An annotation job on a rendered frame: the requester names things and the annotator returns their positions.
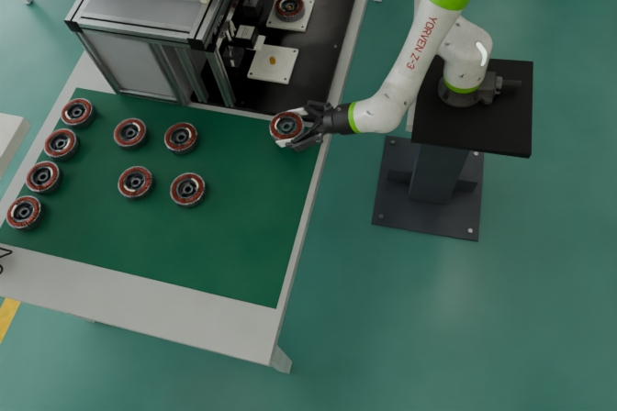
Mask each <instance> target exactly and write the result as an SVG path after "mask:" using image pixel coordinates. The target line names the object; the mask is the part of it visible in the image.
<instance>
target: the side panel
mask: <svg viewBox="0 0 617 411"><path fill-rule="evenodd" d="M72 33H73V34H74V35H75V37H76V38H77V40H78V41H79V42H80V44H81V45H82V47H83V48H84V50H85V51H86V53H87V54H88V56H89V57H90V58H91V60H92V61H93V63H94V64H95V66H96V67H97V69H98V70H99V71H100V72H101V73H102V75H103V76H104V78H105V79H106V80H107V82H108V84H109V85H110V86H111V88H112V89H113V91H114V92H115V94H121V95H126V96H131V97H137V98H142V99H148V100H153V101H159V102H164V103H169V104H175V105H180V106H181V105H184V106H187V105H188V103H187V102H189V101H186V100H185V97H184V95H183V93H182V91H181V89H180V87H179V85H178V83H177V81H176V80H175V78H174V75H173V73H172V71H171V69H170V67H169V65H168V63H167V61H166V59H165V58H164V56H163V53H162V51H161V49H160V47H159V45H158V44H154V43H148V42H142V41H136V40H129V39H118V38H111V37H106V36H99V35H93V34H87V33H80V32H73V31H72Z"/></svg>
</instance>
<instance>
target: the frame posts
mask: <svg viewBox="0 0 617 411"><path fill-rule="evenodd" d="M174 50H175V52H176V54H177V56H178V58H179V60H180V62H181V63H182V66H183V68H184V70H185V73H186V75H187V77H188V80H189V82H190V83H191V85H192V87H193V89H194V91H195V94H196V97H197V99H198V101H199V102H202V100H203V102H204V103H206V102H207V101H208V100H207V98H209V95H208V91H207V89H206V86H205V85H204V83H203V80H202V78H201V76H200V73H199V71H198V69H197V66H196V64H195V61H194V59H193V57H192V54H191V52H190V50H189V49H185V48H179V47H174ZM205 53H206V55H207V58H208V62H209V65H210V67H211V70H212V72H213V74H214V76H215V79H216V82H217V84H218V87H219V90H220V92H221V95H222V98H223V100H224V103H225V105H226V106H229V105H230V107H234V106H235V105H234V103H236V98H235V95H234V93H233V91H232V88H231V85H230V80H229V78H228V75H227V73H226V70H225V67H224V64H223V62H222V59H221V57H220V54H219V49H218V47H217V44H210V43H208V47H207V49H206V51H205Z"/></svg>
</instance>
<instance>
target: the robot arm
mask: <svg viewBox="0 0 617 411"><path fill-rule="evenodd" d="M468 2H469V0H414V19H413V23H412V26H411V29H410V31H409V34H408V37H407V39H406V41H405V44H404V46H403V48H402V50H401V52H400V54H399V56H398V58H397V60H396V62H395V64H394V66H393V68H392V69H391V71H390V73H389V74H388V76H387V78H386V80H385V81H384V82H383V84H382V86H381V87H380V89H379V90H378V91H377V92H376V94H375V95H373V96H372V97H370V98H368V99H365V100H362V101H357V102H351V103H347V104H341V105H337V106H336V107H335V108H333V106H332V105H331V103H330V102H328V103H321V102H316V101H311V100H308V104H307V105H305V106H302V107H298V108H297V109H292V110H287V111H289V112H290V111H291V112H292V113H293V112H295V113H297V114H298V115H300V116H304V115H307V114H308V113H310V114H311V115H313V116H314V117H316V118H315V122H314V124H313V126H312V127H311V128H309V130H308V131H307V132H305V133H304V134H302V135H301V136H299V137H298V138H296V139H282V140H277V141H276V142H275V143H276V144H278V145H279V146H280V147H281V148H282V147H288V148H293V149H294V150H295V151H296V152H299V151H302V150H304V149H307V148H309V147H311V146H313V145H316V144H321V143H322V142H323V140H322V137H323V135H325V134H327V133H329V134H336V133H340V134H341V135H343V136H344V135H352V134H359V133H366V132H374V133H381V134H384V133H388V132H391V131H393V130H394V129H396V128H397V127H398V125H399V124H400V122H401V120H402V118H403V117H404V115H405V113H406V111H407V110H408V109H409V107H410V106H411V105H412V104H413V103H414V102H415V100H416V98H417V95H418V92H419V90H420V88H421V84H422V81H423V79H424V76H425V74H426V72H427V71H428V69H429V67H430V64H431V62H432V59H433V58H434V56H435V54H436V53H437V54H438V55H439V56H440V57H441V58H442V59H443V60H444V67H443V77H442V78H441V80H440V81H439V83H438V94H439V96H440V97H441V99H442V100H443V101H444V102H445V103H446V104H447V105H449V106H454V107H469V106H472V105H474V104H475V103H477V102H478V101H479V100H480V101H481V102H482V103H484V104H485V105H491V103H492V101H493V98H494V96H495V94H500V91H496V89H500V88H501V86H505V87H521V85H522V81H513V80H502V77H500V76H499V77H498V76H496V73H495V72H487V67H488V62H489V59H490V55H491V52H492V48H493V42H492V38H491V36H490V35H489V34H488V33H487V31H485V30H484V29H483V28H480V27H478V26H477V25H475V24H473V23H471V22H469V21H468V20H466V19H465V18H464V17H462V16H461V13H462V12H463V10H464V9H465V7H466V5H467V3H468ZM312 108H317V109H321V110H325V111H324V112H322V113H319V112H318V111H316V110H314V109H312ZM313 129H315V130H316V131H317V132H315V131H314V130H313Z"/></svg>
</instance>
